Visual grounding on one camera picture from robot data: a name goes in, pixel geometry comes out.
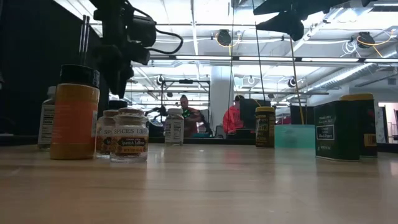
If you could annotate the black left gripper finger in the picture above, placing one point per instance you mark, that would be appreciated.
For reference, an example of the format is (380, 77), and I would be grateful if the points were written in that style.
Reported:
(121, 81)

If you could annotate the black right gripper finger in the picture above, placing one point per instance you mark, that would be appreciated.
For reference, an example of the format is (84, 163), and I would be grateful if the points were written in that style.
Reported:
(289, 26)
(298, 6)

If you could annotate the black-capped purple-label spice bottle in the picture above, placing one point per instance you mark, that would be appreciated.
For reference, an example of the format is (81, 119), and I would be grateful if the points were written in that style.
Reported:
(118, 104)

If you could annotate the orange spice bottle black cap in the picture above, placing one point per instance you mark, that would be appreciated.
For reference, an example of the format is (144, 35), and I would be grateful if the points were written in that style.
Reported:
(74, 124)

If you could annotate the white-capped clear spice bottle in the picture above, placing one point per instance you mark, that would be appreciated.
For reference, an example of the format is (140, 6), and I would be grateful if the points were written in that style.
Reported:
(46, 124)
(174, 127)

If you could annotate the yellow-capped brown spice bottle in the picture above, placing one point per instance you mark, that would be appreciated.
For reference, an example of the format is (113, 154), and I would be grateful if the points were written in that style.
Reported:
(368, 130)
(265, 130)

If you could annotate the black background robot arm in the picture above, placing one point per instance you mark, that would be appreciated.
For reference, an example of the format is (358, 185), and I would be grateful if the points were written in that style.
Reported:
(160, 110)

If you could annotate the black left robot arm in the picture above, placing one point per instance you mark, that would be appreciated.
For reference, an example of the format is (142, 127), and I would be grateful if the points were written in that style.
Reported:
(113, 18)

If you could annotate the long ceiling light bar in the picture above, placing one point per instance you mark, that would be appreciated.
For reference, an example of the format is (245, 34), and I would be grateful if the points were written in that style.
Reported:
(342, 59)

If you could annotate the person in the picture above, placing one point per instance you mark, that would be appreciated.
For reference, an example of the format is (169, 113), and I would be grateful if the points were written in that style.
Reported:
(233, 119)
(189, 119)

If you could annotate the black curtain partition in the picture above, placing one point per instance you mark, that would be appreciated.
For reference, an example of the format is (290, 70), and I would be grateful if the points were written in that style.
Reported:
(31, 62)

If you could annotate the black monitor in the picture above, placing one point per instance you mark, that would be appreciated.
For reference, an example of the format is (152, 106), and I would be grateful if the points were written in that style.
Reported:
(250, 113)

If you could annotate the teal plastic bin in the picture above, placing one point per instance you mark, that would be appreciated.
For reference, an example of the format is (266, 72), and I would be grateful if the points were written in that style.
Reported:
(303, 140)

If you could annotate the dark green pepper tin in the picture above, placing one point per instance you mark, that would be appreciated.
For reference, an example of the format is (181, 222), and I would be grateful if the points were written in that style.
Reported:
(337, 133)

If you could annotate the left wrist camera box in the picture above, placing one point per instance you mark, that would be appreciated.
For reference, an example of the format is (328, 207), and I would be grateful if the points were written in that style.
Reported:
(143, 31)

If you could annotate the black metal frame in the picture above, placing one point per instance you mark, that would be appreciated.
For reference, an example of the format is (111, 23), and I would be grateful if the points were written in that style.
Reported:
(186, 81)

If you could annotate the black table frame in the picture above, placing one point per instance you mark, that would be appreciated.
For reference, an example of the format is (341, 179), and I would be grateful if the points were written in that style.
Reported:
(155, 140)

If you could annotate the silver ventilation duct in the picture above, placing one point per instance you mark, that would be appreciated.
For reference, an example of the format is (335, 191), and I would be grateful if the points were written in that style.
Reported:
(348, 76)

